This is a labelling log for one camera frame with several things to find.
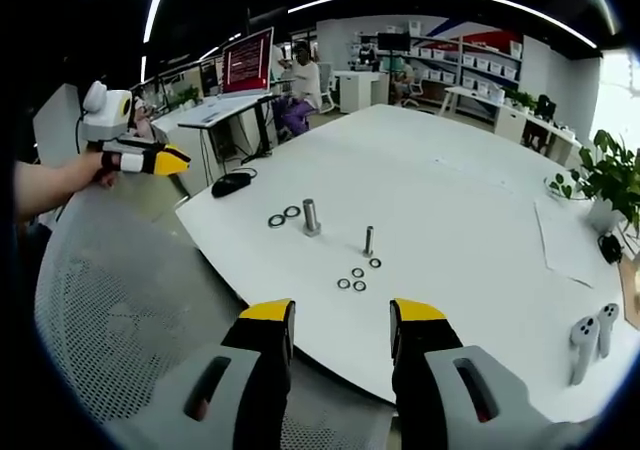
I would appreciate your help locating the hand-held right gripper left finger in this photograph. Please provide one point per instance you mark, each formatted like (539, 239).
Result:
(235, 380)

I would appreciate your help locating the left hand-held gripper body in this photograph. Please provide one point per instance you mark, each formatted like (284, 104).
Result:
(106, 115)

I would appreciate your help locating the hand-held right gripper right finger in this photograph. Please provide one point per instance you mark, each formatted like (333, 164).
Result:
(450, 370)

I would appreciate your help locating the small steel washer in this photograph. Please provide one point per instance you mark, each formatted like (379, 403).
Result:
(374, 262)
(359, 286)
(343, 283)
(357, 272)

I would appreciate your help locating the small threaded steel stud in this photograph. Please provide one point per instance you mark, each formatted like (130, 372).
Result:
(368, 241)

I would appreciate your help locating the large threaded steel stud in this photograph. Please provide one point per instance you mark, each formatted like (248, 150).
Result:
(310, 217)

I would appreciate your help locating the person's left hand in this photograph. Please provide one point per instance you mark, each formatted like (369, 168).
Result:
(92, 170)

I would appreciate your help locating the green desk plant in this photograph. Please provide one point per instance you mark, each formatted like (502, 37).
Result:
(186, 96)

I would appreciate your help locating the white standing desk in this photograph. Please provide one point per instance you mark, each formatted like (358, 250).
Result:
(225, 112)

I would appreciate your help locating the black computer mouse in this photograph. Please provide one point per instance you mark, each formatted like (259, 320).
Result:
(229, 185)

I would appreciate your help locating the large monitor red screen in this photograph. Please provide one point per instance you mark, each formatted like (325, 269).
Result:
(247, 65)

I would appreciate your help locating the grey mesh office chair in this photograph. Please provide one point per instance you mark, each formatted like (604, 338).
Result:
(125, 295)

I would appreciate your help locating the white handheld controller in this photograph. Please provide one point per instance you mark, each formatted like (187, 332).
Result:
(607, 327)
(583, 345)

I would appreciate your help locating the white paper sheet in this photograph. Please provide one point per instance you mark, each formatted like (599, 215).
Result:
(565, 240)

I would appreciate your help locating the white office chair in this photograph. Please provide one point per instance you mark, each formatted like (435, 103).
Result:
(326, 87)

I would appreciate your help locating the small black device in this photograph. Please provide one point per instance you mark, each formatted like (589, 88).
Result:
(610, 248)

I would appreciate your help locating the small plant in glass bowl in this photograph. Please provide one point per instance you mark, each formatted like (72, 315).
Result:
(565, 186)

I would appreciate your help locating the white cabinet desk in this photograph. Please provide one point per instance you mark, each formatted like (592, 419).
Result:
(360, 90)

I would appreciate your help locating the green potted plant white pot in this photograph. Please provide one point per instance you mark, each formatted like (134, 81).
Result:
(612, 180)

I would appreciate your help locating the long white side desk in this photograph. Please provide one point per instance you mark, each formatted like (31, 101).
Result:
(535, 130)

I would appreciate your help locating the white trestle table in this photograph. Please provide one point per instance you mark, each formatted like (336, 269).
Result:
(470, 97)

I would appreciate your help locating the row of small green plants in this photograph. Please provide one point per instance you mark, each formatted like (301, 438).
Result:
(520, 100)

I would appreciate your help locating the shelf rack with white bins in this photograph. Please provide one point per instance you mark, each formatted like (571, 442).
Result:
(470, 60)

